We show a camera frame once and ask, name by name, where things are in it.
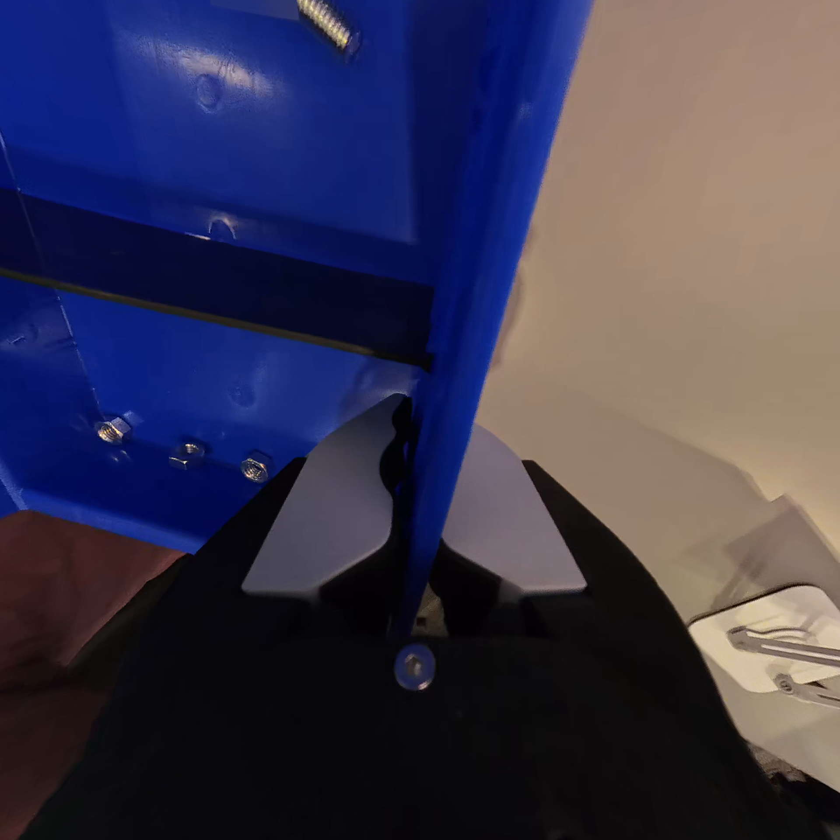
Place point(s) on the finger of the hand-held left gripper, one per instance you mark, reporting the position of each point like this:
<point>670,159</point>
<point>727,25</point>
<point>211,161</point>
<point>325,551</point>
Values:
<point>266,8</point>

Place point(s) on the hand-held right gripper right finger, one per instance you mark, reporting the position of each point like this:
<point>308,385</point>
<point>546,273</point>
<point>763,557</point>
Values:
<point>512,525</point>

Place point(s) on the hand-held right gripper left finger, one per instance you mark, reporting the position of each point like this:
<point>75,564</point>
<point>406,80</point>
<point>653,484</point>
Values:
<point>328,518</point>

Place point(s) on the silver hex bolt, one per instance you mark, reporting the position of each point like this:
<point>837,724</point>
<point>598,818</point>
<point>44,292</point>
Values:
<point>328,26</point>

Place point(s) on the blue divided parts bin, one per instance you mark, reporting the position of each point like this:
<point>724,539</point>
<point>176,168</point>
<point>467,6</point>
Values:
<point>295,164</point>

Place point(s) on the black bin divider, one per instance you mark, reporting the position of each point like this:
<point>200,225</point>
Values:
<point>229,275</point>

